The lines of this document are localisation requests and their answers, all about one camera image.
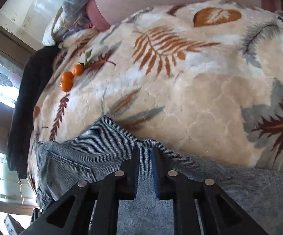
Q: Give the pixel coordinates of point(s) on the grey-blue denim pants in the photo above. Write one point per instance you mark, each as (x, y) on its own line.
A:
(107, 139)

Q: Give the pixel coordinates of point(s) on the colourful printed cloth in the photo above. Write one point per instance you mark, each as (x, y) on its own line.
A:
(81, 27)

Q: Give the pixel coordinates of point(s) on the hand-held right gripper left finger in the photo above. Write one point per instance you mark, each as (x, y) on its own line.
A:
(136, 169)

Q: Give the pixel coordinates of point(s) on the orange tangerine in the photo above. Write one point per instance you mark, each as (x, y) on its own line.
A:
(67, 76)
(67, 86)

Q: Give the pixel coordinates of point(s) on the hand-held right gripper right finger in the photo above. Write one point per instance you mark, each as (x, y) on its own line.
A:
(156, 169)

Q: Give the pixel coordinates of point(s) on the cream leaf-print fleece blanket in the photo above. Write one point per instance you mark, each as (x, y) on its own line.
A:
(192, 90)

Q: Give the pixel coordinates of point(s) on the tangerine with green leaf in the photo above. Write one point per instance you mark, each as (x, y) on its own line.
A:
(78, 69)

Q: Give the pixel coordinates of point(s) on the cream folded bedding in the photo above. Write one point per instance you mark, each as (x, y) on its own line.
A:
(49, 34)

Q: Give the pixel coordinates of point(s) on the black cloth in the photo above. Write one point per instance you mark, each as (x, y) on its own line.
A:
(31, 90)

